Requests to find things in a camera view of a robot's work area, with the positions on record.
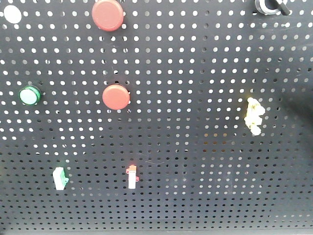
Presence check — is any upper red push button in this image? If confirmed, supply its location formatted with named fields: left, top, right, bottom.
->
left=91, top=0, right=124, bottom=32

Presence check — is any white round button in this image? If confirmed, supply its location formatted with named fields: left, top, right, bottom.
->
left=3, top=5, right=22, bottom=24

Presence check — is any black rotary selector switch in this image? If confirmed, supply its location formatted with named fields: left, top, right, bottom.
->
left=254, top=0, right=291, bottom=16

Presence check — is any white green rocker switch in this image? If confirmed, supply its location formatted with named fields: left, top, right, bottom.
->
left=52, top=167, right=69, bottom=190

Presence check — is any white red rocker switch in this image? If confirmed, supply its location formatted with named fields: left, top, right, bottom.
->
left=126, top=165, right=139, bottom=189

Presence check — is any red push button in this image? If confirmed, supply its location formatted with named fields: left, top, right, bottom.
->
left=102, top=84, right=130, bottom=110
left=91, top=0, right=124, bottom=32

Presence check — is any lower red push button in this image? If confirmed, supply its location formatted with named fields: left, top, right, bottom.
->
left=102, top=84, right=130, bottom=110

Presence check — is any green push button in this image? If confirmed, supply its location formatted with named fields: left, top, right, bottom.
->
left=19, top=85, right=41, bottom=106

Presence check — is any black perforated pegboard panel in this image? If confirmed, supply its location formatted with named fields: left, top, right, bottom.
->
left=0, top=0, right=313, bottom=235

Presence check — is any yellow toggle switch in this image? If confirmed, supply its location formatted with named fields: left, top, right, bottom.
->
left=244, top=97, right=265, bottom=136

